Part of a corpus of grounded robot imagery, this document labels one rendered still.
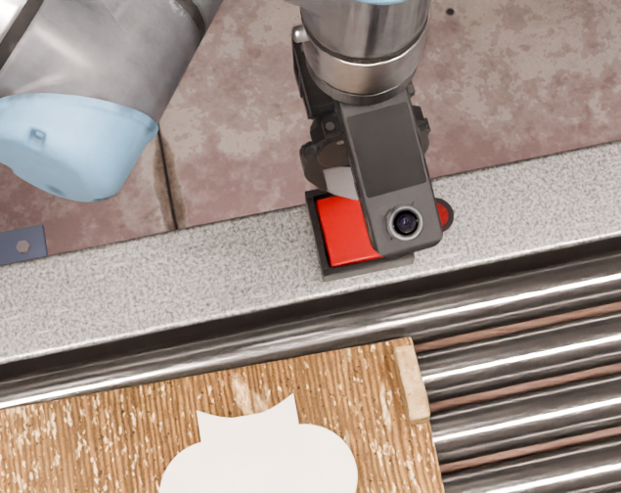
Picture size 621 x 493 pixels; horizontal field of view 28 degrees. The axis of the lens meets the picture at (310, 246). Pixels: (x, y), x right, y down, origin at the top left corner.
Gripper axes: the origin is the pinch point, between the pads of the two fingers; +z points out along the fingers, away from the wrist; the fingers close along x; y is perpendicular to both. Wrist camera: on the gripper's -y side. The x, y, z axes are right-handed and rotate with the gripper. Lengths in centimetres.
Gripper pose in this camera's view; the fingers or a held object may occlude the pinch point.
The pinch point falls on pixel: (362, 195)
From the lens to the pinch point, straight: 93.7
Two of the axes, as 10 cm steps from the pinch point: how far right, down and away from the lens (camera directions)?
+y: -2.3, -9.2, 3.2
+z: 0.1, 3.3, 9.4
